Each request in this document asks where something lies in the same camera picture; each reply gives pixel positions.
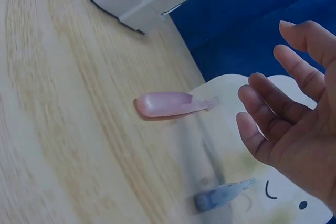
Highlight person's right hand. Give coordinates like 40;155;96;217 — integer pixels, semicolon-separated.
235;20;336;224

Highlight blue-grey toothbrush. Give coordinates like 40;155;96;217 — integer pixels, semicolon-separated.
193;177;257;213

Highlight pink toothbrush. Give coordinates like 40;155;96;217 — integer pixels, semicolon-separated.
133;91;220;122

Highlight white plastic holder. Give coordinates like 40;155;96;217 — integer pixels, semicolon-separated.
77;0;261;35

